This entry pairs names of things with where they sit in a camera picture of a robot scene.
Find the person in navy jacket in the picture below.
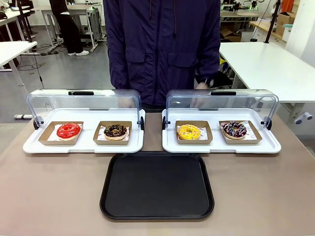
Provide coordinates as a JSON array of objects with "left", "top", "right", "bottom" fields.
[{"left": 102, "top": 0, "right": 221, "bottom": 111}]

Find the dark purple drizzled donut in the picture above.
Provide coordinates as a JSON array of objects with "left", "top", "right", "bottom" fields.
[{"left": 220, "top": 120, "right": 247, "bottom": 139}]

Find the white work table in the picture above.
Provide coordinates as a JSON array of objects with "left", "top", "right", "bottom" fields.
[
  {"left": 0, "top": 40, "right": 38, "bottom": 120},
  {"left": 218, "top": 42, "right": 315, "bottom": 125}
]

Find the black plastic serving tray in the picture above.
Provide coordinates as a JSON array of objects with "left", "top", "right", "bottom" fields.
[{"left": 99, "top": 152, "right": 215, "bottom": 220}]

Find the person's left hand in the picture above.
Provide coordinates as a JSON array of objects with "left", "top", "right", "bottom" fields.
[{"left": 190, "top": 79, "right": 214, "bottom": 109}]

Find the brown cardboard box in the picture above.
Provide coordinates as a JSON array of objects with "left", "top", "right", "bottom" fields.
[{"left": 275, "top": 11, "right": 297, "bottom": 35}]

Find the brown cardboard donut tray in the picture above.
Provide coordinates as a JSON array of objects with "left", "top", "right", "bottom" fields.
[
  {"left": 175, "top": 120, "right": 213, "bottom": 145},
  {"left": 219, "top": 120, "right": 263, "bottom": 145},
  {"left": 38, "top": 121, "right": 84, "bottom": 146},
  {"left": 93, "top": 120, "right": 133, "bottom": 146}
]

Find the wooden top workbench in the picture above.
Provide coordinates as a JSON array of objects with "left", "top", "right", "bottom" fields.
[{"left": 250, "top": 20, "right": 287, "bottom": 44}]

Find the person in black clothes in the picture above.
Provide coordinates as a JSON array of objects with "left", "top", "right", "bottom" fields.
[{"left": 49, "top": 0, "right": 90, "bottom": 57}]

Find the chocolate glazed donut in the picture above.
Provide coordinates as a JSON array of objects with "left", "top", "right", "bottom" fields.
[{"left": 103, "top": 124, "right": 129, "bottom": 141}]

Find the white desk with grey legs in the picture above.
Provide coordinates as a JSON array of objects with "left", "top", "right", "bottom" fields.
[{"left": 34, "top": 2, "right": 104, "bottom": 54}]

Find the yellow glazed sprinkled donut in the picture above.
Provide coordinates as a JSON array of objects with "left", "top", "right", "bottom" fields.
[{"left": 177, "top": 124, "right": 201, "bottom": 141}]

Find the person's right hand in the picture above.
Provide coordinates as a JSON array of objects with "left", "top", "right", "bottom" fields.
[{"left": 117, "top": 96, "right": 135, "bottom": 109}]

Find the red glazed donut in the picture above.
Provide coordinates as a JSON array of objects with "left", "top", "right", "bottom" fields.
[{"left": 56, "top": 123, "right": 82, "bottom": 142}]

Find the clear plastic roll-top lid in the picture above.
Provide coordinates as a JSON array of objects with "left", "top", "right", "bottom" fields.
[
  {"left": 162, "top": 88, "right": 279, "bottom": 130},
  {"left": 26, "top": 88, "right": 145, "bottom": 130}
]

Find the white display tray base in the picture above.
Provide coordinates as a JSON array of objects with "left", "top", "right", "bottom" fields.
[
  {"left": 23, "top": 108, "right": 146, "bottom": 154},
  {"left": 161, "top": 107, "right": 282, "bottom": 154}
]

